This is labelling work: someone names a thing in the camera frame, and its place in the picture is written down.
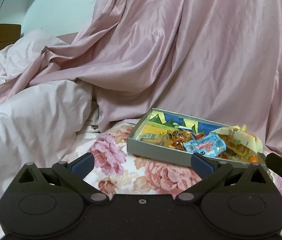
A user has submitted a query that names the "pink satin sheet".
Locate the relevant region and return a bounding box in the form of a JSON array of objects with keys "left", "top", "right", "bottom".
[{"left": 0, "top": 0, "right": 282, "bottom": 153}]

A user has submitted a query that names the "floral quilt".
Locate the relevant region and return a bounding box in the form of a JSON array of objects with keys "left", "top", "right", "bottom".
[{"left": 0, "top": 118, "right": 282, "bottom": 240}]

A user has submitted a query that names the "brown tofu snack packet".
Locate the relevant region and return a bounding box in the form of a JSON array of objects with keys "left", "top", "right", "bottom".
[{"left": 164, "top": 131, "right": 191, "bottom": 151}]

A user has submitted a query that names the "white duvet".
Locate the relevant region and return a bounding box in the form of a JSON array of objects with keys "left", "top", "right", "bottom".
[{"left": 0, "top": 30, "right": 92, "bottom": 198}]

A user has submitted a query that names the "small orange fruit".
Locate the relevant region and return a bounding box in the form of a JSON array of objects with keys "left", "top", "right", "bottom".
[{"left": 248, "top": 156, "right": 259, "bottom": 163}]

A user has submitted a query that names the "orange cream cracker packet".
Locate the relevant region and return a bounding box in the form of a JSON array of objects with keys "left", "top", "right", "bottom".
[{"left": 212, "top": 126, "right": 263, "bottom": 163}]

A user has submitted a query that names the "grey cardboard tray box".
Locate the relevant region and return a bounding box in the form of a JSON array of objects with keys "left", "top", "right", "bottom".
[{"left": 127, "top": 108, "right": 266, "bottom": 167}]

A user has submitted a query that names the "light blue snack sachet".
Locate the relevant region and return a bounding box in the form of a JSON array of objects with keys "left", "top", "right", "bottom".
[{"left": 183, "top": 133, "right": 226, "bottom": 158}]

